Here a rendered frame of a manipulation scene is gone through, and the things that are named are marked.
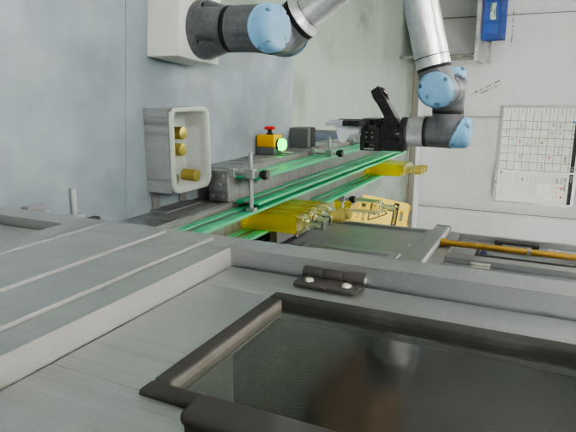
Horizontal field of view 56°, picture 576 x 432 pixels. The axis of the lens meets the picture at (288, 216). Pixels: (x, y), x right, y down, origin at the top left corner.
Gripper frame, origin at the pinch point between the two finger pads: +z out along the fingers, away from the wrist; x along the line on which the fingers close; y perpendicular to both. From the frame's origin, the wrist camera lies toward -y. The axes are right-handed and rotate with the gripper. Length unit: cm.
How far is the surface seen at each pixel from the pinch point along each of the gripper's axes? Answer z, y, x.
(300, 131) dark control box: 38, 8, 61
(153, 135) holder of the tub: 39.8, 3.4, -26.0
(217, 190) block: 32.8, 20.5, -7.6
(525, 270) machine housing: -50, 46, 38
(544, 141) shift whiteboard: -44, 51, 590
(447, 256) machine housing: -26, 45, 38
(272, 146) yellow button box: 36, 11, 33
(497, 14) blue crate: 15, -90, 529
